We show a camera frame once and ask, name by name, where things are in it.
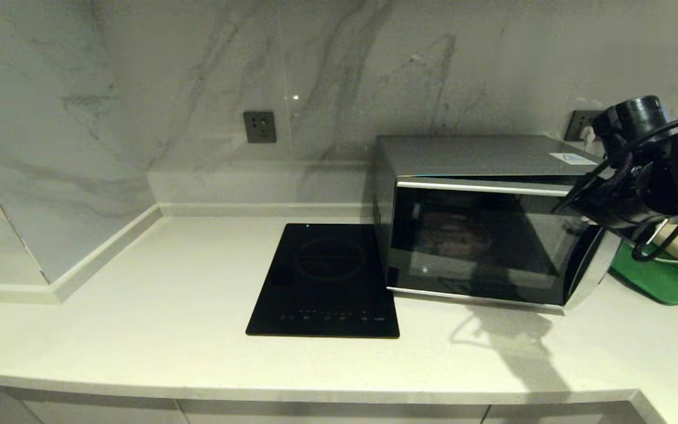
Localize white paper sheet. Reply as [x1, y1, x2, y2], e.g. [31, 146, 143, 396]
[549, 151, 599, 166]

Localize silver microwave oven body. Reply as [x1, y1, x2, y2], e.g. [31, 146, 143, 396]
[373, 134, 610, 290]

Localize black cylindrical wrist module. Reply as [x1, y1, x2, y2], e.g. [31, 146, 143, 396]
[593, 95, 672, 155]

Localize green plastic tray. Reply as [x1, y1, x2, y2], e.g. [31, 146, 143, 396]
[608, 241, 678, 306]

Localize black induction cooktop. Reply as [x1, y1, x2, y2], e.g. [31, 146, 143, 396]
[245, 222, 400, 339]

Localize grey double wall socket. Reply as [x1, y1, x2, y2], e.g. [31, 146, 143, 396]
[565, 110, 605, 143]

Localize grey single wall socket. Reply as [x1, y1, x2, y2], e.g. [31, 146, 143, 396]
[242, 111, 277, 144]

